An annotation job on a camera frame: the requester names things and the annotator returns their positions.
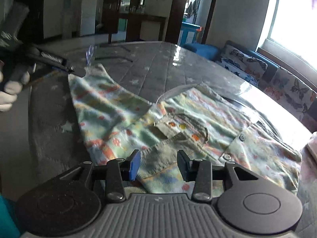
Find green striped baby jacket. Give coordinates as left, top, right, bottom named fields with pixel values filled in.
left=68, top=64, right=302, bottom=194

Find white gloved left hand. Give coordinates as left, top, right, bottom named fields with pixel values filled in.
left=0, top=65, right=35, bottom=112

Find clear safety glasses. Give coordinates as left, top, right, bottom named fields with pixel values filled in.
left=84, top=45, right=134, bottom=68

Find quilted grey table cover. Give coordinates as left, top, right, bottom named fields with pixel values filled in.
left=29, top=42, right=316, bottom=237

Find white refrigerator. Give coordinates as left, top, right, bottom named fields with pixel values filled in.
left=79, top=0, right=97, bottom=36

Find black induction cooktop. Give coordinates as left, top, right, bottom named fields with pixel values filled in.
left=223, top=96, right=282, bottom=139

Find dark wooden desk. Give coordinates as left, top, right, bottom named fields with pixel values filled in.
left=103, top=12, right=167, bottom=42

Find dark wooden cabinet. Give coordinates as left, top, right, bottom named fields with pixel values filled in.
left=100, top=0, right=144, bottom=35

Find pink tissue pack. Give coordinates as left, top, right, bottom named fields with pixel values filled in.
left=306, top=132, right=317, bottom=163

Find blue sofa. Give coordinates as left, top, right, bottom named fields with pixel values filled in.
left=183, top=41, right=316, bottom=132

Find left butterfly cushion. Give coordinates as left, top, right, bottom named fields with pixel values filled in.
left=218, top=45, right=268, bottom=87

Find butterfly cushion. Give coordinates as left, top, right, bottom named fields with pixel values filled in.
left=218, top=45, right=268, bottom=87
left=264, top=67, right=316, bottom=121

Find right butterfly cushion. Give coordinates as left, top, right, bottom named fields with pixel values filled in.
left=264, top=67, right=316, bottom=121

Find teal sleeve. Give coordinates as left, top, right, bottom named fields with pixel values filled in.
left=0, top=195, right=20, bottom=238

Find blue white cabinet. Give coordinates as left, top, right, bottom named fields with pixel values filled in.
left=177, top=22, right=202, bottom=46

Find window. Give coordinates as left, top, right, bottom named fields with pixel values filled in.
left=257, top=0, right=316, bottom=68

